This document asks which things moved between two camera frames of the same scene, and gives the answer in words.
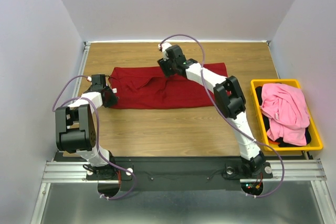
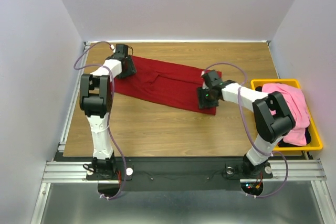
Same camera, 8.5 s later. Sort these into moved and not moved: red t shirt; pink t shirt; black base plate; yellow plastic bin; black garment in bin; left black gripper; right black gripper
Moved: right black gripper; red t shirt; left black gripper
Not moved: yellow plastic bin; black base plate; black garment in bin; pink t shirt
